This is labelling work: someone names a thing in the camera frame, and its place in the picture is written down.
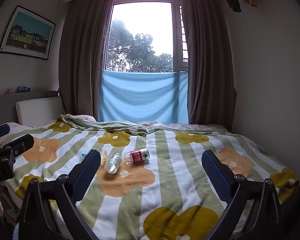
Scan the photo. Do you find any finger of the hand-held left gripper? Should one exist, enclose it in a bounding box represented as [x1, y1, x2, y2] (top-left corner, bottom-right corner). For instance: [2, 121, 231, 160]
[0, 124, 11, 141]
[2, 134, 35, 161]

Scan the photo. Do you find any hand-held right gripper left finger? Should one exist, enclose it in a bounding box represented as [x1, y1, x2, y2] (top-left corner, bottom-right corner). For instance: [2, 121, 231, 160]
[15, 149, 102, 240]

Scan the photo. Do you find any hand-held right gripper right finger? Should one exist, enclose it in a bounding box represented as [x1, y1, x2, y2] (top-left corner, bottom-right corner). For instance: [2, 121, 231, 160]
[201, 149, 284, 240]

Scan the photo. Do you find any small clear bottle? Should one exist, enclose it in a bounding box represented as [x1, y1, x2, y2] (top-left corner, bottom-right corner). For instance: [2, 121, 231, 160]
[99, 149, 109, 166]

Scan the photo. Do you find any white label plastic bottle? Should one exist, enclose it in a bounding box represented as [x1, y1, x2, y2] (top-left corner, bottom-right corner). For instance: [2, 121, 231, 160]
[104, 152, 122, 175]

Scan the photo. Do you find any grey headboard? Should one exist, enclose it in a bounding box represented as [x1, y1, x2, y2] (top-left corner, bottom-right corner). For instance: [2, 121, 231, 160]
[0, 90, 65, 130]

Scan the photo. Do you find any white headboard cushion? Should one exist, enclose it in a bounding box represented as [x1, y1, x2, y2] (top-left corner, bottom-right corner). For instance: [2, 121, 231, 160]
[16, 96, 66, 127]

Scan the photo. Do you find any floral striped blanket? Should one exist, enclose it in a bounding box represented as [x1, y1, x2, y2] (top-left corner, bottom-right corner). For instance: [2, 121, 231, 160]
[0, 114, 300, 240]

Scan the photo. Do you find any red label plastic bottle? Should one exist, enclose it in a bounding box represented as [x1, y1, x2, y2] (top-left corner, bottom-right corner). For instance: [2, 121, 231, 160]
[123, 148, 150, 166]

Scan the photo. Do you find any light blue cloth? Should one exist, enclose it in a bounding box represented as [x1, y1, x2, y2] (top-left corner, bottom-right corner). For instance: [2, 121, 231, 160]
[98, 70, 189, 124]

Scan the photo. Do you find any brown curtain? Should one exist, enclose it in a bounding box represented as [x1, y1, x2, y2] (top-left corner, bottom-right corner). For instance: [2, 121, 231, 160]
[181, 0, 237, 132]
[59, 0, 117, 123]

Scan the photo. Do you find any window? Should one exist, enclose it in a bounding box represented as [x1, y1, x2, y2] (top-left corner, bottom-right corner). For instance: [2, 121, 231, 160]
[102, 0, 190, 73]

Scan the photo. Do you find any framed wall picture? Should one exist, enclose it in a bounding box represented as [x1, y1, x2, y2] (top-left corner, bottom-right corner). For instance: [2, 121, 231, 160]
[0, 5, 57, 61]

